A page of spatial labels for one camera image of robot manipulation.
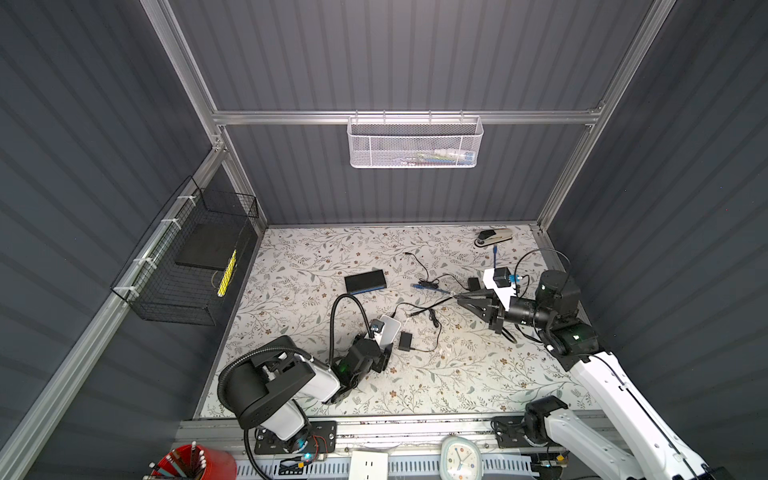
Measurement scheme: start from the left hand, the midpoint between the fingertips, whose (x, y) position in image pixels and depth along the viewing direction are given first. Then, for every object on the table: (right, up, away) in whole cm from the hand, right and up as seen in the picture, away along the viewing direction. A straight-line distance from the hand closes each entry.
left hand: (382, 341), depth 90 cm
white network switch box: (+3, +3, 0) cm, 4 cm away
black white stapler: (+39, +33, +22) cm, 56 cm away
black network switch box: (-6, +16, +14) cm, 23 cm away
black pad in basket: (-44, +29, -13) cm, 54 cm away
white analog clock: (+19, -21, -22) cm, 36 cm away
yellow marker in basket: (-37, +22, -19) cm, 47 cm away
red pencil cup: (-38, -17, -29) cm, 50 cm away
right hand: (+20, +16, -23) cm, 34 cm away
